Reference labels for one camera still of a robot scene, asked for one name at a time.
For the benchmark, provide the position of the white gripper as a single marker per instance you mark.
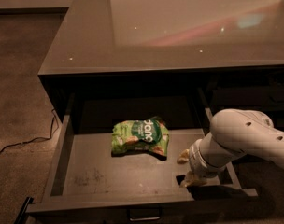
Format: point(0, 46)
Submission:
point(196, 158)

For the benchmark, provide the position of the dark drawer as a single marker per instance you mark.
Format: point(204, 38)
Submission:
point(88, 184)

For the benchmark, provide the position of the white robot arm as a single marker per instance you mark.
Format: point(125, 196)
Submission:
point(233, 134)

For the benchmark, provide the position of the dark drawer cabinet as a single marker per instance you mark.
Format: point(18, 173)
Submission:
point(177, 60)

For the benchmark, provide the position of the green snack bag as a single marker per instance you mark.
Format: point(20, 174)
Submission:
point(140, 136)

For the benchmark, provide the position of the black bar bottom left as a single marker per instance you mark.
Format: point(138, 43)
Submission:
point(22, 216)

